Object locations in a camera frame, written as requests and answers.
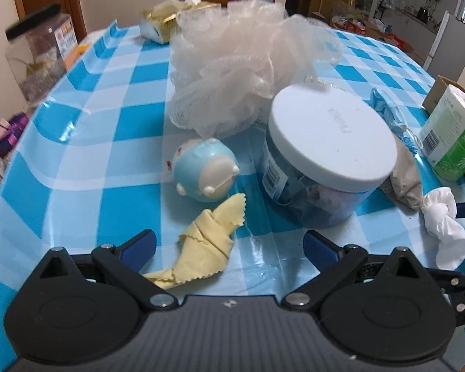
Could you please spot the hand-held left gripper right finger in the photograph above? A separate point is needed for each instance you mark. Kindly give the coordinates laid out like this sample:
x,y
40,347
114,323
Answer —
x,y
319,250

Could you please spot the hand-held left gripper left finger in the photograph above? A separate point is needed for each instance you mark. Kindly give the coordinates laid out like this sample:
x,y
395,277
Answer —
x,y
139,250

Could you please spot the yellow microfiber cloth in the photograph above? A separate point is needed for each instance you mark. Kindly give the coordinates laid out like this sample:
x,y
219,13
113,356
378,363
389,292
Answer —
x,y
205,240

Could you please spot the cardboard box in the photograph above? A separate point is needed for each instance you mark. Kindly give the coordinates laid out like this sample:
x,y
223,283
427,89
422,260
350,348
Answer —
x,y
436,93

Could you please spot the beige mesh bath loofah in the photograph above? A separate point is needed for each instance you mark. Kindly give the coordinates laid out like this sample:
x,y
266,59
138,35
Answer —
x,y
236,66

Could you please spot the white knotted cloth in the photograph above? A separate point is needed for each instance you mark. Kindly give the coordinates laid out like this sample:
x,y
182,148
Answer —
x,y
445,224

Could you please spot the grey fabric pouch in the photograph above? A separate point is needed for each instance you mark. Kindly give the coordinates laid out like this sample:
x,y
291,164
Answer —
x,y
405,178

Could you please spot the green tissue pack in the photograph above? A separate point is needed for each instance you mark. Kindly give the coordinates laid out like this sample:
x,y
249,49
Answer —
x,y
453,139

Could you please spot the blue egg-shaped doll toy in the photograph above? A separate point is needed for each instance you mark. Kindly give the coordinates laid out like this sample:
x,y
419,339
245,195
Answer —
x,y
201,166

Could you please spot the clear jar with white lid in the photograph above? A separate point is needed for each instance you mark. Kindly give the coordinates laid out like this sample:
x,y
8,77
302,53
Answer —
x,y
329,135

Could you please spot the blue checked tablecloth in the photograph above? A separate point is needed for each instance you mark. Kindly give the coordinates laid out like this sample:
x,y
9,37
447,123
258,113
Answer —
x,y
112,124

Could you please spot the grey refrigerator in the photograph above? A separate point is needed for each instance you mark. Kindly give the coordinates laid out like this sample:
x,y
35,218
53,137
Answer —
x,y
449,46

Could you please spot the purple box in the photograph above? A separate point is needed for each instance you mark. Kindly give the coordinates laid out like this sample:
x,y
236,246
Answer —
x,y
7,133

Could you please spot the clear jar with black lid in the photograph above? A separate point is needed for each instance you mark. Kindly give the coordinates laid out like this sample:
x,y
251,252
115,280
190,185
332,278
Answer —
x,y
38,62

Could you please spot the gold tissue pack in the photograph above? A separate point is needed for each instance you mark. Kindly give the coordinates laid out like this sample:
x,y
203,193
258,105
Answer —
x,y
159,23

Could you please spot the broom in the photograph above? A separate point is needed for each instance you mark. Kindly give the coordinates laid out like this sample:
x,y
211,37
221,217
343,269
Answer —
x,y
320,9

